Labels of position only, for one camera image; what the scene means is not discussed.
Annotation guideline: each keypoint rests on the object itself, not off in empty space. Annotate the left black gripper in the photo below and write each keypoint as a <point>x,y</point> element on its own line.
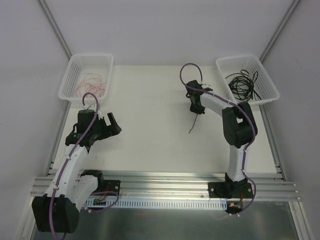
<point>107,127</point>

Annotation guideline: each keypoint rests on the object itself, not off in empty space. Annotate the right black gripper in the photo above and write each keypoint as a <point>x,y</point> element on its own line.
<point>196,107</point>

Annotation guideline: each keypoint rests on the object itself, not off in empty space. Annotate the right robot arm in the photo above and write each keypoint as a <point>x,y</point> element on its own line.
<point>239,130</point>

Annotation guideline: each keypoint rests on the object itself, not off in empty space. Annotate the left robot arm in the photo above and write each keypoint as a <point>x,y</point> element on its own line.
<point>58,209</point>

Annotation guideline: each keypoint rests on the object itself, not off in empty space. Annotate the left white plastic basket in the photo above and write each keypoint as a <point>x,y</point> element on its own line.
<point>87,73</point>

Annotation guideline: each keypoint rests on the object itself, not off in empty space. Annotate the white plastic basket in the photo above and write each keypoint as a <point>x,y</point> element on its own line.
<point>246,80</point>
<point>87,73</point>

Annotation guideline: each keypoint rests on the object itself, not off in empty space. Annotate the right white plastic basket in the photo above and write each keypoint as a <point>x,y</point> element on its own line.
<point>246,80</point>

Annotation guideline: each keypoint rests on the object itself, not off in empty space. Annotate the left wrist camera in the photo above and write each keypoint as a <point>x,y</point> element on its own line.
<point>99,115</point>

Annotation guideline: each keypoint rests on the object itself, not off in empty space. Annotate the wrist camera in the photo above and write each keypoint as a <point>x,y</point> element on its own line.
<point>99,115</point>
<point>206,87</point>

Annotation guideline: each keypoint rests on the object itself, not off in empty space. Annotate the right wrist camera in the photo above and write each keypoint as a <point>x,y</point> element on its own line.
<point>206,87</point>

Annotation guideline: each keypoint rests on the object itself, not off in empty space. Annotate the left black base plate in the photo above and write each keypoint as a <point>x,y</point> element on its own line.
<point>111,186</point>

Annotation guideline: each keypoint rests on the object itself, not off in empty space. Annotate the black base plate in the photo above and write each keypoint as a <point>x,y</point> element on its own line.
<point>220,190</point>
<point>111,186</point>

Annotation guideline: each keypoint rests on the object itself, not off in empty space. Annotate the aluminium mounting rail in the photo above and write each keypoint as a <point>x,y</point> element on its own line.
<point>193,186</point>

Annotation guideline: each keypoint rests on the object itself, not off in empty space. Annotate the white slotted cable duct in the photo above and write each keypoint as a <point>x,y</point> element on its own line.
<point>136,203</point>

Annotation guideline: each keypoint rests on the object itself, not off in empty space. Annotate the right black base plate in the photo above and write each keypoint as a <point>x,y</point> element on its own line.
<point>220,190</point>

